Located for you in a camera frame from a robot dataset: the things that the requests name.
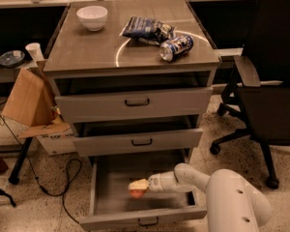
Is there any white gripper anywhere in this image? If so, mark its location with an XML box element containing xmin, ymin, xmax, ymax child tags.
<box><xmin>129</xmin><ymin>171</ymin><xmax>178</xmax><ymax>192</ymax></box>

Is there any red apple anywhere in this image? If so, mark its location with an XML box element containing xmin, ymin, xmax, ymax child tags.
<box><xmin>130</xmin><ymin>189</ymin><xmax>145</xmax><ymax>199</ymax></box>

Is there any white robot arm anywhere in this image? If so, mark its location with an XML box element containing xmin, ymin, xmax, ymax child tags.
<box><xmin>128</xmin><ymin>163</ymin><xmax>273</xmax><ymax>232</ymax></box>

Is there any grey bottom drawer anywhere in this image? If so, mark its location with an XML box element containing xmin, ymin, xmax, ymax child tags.
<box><xmin>80</xmin><ymin>149</ymin><xmax>206</xmax><ymax>231</ymax></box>

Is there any grey drawer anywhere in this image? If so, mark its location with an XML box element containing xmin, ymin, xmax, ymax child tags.
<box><xmin>54</xmin><ymin>75</ymin><xmax>212</xmax><ymax>123</ymax></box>
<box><xmin>73</xmin><ymin>116</ymin><xmax>203</xmax><ymax>156</ymax></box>
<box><xmin>80</xmin><ymin>149</ymin><xmax>206</xmax><ymax>231</ymax></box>

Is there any grey middle drawer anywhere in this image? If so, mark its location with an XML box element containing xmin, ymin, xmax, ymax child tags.
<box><xmin>73</xmin><ymin>116</ymin><xmax>203</xmax><ymax>156</ymax></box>

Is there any grey top drawer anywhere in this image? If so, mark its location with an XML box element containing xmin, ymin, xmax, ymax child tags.
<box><xmin>54</xmin><ymin>75</ymin><xmax>212</xmax><ymax>123</ymax></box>

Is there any grey drawer cabinet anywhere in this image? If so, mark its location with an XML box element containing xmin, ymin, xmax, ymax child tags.
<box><xmin>43</xmin><ymin>0</ymin><xmax>221</xmax><ymax>160</ymax></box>

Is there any black table leg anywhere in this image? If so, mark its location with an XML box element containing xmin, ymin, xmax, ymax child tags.
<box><xmin>9</xmin><ymin>137</ymin><xmax>33</xmax><ymax>185</ymax></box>

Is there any brown cardboard box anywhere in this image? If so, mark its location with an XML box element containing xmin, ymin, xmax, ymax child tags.
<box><xmin>3</xmin><ymin>68</ymin><xmax>75</xmax><ymax>155</ymax></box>

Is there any blue soda can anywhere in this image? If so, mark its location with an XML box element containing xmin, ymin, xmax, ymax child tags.
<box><xmin>159</xmin><ymin>34</ymin><xmax>194</xmax><ymax>62</ymax></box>

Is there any blue chip bag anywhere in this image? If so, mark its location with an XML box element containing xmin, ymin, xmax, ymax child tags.
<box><xmin>121</xmin><ymin>16</ymin><xmax>175</xmax><ymax>45</ymax></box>

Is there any black office chair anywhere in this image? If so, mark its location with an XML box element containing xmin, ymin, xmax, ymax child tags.
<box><xmin>210</xmin><ymin>0</ymin><xmax>290</xmax><ymax>189</ymax></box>

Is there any white ceramic bowl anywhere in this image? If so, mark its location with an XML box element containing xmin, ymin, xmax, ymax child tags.
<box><xmin>76</xmin><ymin>6</ymin><xmax>108</xmax><ymax>31</ymax></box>

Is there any white paper cup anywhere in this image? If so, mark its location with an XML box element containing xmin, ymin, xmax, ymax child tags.
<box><xmin>25</xmin><ymin>43</ymin><xmax>44</xmax><ymax>62</ymax></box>

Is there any dark blue plate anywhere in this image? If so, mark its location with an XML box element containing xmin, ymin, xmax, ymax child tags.
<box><xmin>0</xmin><ymin>50</ymin><xmax>25</xmax><ymax>69</ymax></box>

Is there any black floor cable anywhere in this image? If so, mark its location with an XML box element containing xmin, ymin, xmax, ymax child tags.
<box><xmin>0</xmin><ymin>101</ymin><xmax>83</xmax><ymax>224</ymax></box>

